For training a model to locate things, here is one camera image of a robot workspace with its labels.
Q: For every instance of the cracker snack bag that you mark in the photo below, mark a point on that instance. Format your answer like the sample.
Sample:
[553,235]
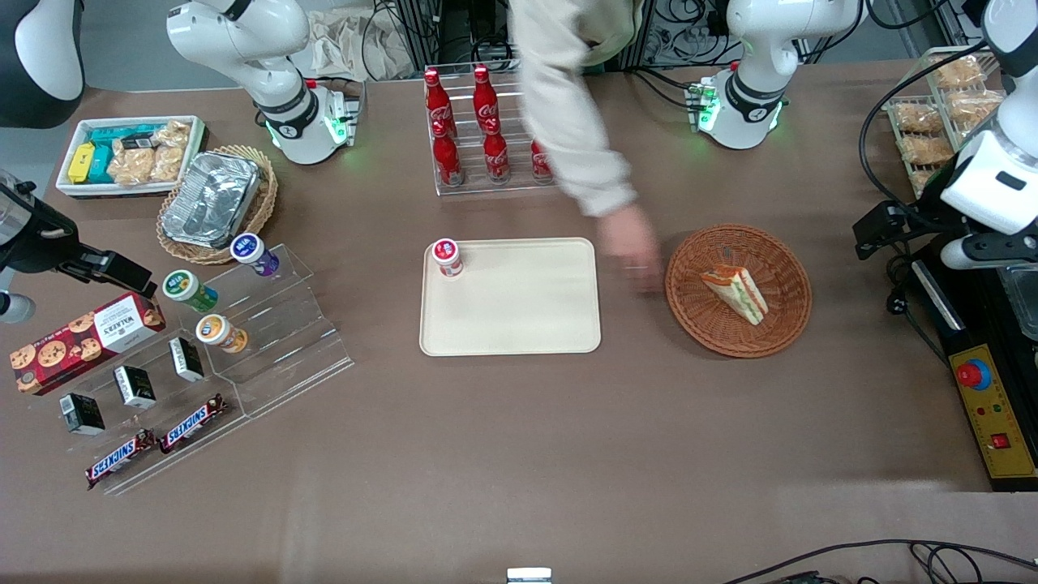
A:
[168,162]
[131,166]
[174,134]

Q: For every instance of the beige sleeved forearm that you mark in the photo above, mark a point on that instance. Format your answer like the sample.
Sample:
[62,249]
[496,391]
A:
[568,122]

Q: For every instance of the small black carton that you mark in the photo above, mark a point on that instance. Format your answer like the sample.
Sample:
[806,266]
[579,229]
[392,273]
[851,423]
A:
[82,414]
[135,387]
[186,359]

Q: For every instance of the teal snack package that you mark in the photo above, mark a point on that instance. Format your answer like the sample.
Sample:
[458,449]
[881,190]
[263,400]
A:
[113,135]

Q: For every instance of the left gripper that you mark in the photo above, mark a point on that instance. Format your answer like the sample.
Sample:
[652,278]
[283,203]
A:
[924,216]

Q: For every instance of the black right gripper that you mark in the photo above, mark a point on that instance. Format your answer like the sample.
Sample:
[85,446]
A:
[34,241]

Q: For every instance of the purple yogurt cup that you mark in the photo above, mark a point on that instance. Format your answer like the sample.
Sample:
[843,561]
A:
[251,251]

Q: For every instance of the clear acrylic bottle rack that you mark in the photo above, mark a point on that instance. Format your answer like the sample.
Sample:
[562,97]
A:
[466,190]

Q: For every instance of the black countertop appliance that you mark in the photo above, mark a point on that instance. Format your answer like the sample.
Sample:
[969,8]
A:
[973,316]

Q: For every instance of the yellow snack box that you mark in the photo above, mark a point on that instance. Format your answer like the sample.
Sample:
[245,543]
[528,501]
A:
[81,162]

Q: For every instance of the person's bare hand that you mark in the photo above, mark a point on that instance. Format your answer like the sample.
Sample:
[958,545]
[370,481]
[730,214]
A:
[636,247]

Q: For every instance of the white plastic snack bin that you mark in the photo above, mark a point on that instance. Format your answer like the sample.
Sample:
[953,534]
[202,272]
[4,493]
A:
[65,182]

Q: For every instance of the green yogurt cup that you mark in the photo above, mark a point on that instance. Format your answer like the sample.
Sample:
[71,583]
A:
[186,289]

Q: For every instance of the triangle sandwich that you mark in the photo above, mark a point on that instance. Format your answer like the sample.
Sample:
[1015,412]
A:
[736,294]

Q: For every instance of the aluminium foil tray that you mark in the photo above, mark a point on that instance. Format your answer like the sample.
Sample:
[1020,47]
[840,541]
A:
[211,199]

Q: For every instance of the crumpled beige cloth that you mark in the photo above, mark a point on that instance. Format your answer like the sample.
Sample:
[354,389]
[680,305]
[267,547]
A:
[340,49]

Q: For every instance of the bagged bread pastry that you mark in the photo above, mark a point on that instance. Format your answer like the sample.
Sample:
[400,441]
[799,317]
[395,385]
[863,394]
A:
[973,105]
[957,71]
[923,178]
[926,149]
[916,118]

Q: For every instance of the beige plastic tray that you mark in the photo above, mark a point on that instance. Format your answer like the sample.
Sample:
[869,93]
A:
[519,308]

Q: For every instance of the clear acrylic stepped display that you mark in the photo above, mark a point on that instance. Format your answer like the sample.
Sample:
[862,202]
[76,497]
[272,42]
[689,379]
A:
[284,341]

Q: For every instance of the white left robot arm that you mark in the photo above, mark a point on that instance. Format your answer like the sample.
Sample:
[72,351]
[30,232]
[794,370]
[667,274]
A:
[762,49]

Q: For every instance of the small silver device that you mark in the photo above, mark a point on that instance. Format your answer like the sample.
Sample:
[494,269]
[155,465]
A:
[529,576]

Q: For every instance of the red cookie box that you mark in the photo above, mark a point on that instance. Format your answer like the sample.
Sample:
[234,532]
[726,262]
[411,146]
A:
[81,341]

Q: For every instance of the orange yogurt cup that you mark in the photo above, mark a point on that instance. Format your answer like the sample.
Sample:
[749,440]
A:
[219,332]

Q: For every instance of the snickers chocolate bar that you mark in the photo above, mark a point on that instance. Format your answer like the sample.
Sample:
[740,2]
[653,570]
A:
[120,458]
[192,423]

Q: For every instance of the red cola bottle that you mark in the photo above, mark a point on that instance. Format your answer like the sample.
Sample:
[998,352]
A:
[541,162]
[495,154]
[447,158]
[485,97]
[438,101]

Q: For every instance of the steel pan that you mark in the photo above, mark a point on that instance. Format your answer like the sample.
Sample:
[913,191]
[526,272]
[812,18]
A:
[1023,304]

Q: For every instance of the round brown wicker basket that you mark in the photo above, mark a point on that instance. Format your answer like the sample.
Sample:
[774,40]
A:
[778,268]

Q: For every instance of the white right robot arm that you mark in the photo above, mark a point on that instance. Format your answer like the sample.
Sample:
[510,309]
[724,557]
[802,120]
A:
[243,32]

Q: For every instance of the red lid yogurt cup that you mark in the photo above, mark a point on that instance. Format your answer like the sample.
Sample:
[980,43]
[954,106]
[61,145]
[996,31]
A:
[447,258]

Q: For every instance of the black equipment rack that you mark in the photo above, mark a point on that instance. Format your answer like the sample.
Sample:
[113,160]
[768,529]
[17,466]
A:
[454,32]

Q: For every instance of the oval light wicker basket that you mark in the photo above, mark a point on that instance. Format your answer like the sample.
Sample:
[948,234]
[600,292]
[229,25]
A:
[263,203]

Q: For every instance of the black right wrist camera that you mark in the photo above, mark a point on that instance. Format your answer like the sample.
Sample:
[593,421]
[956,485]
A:
[113,272]

